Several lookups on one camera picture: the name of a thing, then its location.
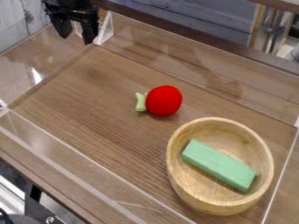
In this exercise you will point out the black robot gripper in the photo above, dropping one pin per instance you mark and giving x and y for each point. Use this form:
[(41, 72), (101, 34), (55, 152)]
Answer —
[(78, 10)]

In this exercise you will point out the red plush fruit green stem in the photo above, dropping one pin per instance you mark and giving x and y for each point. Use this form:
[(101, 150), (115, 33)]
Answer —
[(162, 101)]

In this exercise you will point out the round wooden bowl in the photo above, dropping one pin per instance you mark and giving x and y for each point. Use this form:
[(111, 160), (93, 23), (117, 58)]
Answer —
[(202, 191)]

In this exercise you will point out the green rectangular block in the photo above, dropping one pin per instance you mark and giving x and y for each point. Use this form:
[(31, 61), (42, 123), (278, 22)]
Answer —
[(220, 165)]

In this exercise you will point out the clear acrylic corner bracket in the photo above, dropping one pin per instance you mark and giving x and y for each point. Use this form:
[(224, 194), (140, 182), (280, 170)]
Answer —
[(105, 31)]

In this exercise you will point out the clear acrylic tray wall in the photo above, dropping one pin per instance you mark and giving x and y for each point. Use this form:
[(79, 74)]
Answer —
[(98, 157)]

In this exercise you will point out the gold metal chair frame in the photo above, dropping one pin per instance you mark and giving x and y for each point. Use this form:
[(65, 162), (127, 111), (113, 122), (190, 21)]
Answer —
[(276, 21)]

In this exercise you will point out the black table clamp mount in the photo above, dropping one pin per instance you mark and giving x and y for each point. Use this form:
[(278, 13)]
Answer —
[(25, 210)]

